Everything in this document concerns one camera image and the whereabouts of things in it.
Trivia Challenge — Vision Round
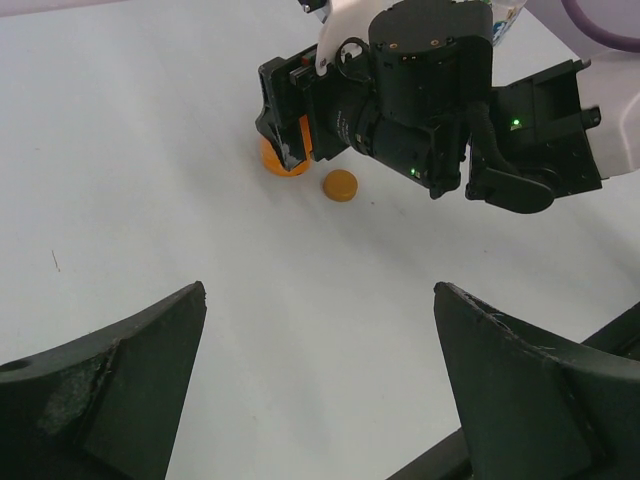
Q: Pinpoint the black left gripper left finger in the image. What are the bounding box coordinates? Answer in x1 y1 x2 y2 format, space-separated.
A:
1 282 206 479

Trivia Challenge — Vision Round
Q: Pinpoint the clear bottle blue green label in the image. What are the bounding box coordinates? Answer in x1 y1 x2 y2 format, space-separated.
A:
489 0 527 47

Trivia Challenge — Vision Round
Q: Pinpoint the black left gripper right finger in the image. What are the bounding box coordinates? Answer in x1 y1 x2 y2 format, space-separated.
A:
432 280 640 480

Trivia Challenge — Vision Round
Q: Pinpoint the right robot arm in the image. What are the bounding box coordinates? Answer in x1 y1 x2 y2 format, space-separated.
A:
255 1 639 214

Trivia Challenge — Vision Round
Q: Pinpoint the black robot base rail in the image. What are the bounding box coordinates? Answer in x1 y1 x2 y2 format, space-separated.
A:
384 304 640 480

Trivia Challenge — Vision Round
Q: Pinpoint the small orange juice bottle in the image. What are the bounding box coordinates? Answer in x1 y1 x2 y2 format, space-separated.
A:
258 113 314 179

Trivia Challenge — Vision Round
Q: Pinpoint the orange juice bottle cap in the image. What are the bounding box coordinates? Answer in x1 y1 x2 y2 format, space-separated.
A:
322 169 359 203

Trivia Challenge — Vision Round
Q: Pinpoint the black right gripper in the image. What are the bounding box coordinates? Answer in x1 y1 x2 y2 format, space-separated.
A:
254 42 341 174

